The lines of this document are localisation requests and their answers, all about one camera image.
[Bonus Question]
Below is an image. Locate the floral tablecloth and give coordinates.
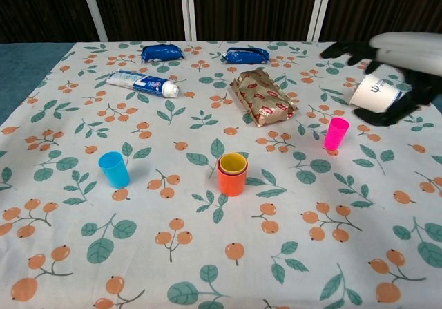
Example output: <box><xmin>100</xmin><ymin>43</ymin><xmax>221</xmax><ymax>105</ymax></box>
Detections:
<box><xmin>0</xmin><ymin>41</ymin><xmax>442</xmax><ymax>309</ymax></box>

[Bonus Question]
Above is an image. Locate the pink plastic cup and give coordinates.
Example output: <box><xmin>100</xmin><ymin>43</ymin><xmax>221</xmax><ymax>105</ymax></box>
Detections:
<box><xmin>323</xmin><ymin>117</ymin><xmax>350</xmax><ymax>151</ymax></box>

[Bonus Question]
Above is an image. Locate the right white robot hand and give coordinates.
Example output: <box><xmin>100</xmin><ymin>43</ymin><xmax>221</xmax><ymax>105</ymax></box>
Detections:
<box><xmin>320</xmin><ymin>32</ymin><xmax>442</xmax><ymax>127</ymax></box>

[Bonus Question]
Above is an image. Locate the orange plastic cup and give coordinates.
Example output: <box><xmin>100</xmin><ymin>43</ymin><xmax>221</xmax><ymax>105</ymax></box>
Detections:
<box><xmin>216</xmin><ymin>156</ymin><xmax>249</xmax><ymax>197</ymax></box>

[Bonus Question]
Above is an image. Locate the light blue plastic cup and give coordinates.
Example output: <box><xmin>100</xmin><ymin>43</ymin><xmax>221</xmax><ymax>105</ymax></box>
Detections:
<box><xmin>98</xmin><ymin>151</ymin><xmax>131</xmax><ymax>189</ymax></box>

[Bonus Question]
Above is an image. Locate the flat blue snack packet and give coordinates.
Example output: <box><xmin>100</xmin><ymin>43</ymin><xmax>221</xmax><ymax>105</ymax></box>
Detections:
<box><xmin>221</xmin><ymin>47</ymin><xmax>270</xmax><ymax>65</ymax></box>

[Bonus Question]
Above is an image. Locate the gold foil snack packet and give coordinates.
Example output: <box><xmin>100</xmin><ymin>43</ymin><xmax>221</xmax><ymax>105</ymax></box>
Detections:
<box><xmin>230</xmin><ymin>68</ymin><xmax>299</xmax><ymax>128</ymax></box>

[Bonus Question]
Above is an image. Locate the yellow plastic cup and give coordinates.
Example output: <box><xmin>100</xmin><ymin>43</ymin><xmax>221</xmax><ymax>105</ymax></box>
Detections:
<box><xmin>220</xmin><ymin>152</ymin><xmax>249</xmax><ymax>174</ymax></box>

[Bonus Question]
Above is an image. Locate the plump blue snack packet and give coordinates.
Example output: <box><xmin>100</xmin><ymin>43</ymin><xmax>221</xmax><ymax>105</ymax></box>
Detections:
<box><xmin>141</xmin><ymin>44</ymin><xmax>186</xmax><ymax>64</ymax></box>

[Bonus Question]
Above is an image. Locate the white blue toothpaste tube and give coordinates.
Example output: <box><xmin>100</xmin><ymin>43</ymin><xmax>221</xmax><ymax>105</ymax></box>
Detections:
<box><xmin>106</xmin><ymin>69</ymin><xmax>180</xmax><ymax>99</ymax></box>

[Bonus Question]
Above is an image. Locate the white paper cup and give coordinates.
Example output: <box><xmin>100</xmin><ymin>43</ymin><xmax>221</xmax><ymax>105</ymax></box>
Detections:
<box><xmin>348</xmin><ymin>73</ymin><xmax>408</xmax><ymax>113</ymax></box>

